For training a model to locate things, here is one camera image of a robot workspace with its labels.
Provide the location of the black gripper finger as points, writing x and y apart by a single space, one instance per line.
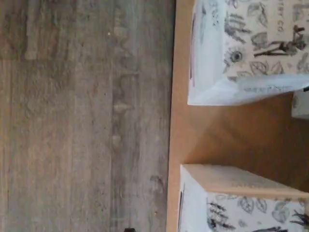
129 230

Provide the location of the white box green strip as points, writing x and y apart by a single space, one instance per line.
241 207

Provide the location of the tan particle board shelf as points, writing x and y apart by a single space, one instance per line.
229 135

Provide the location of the white box pink strip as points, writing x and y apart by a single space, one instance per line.
241 48
301 106

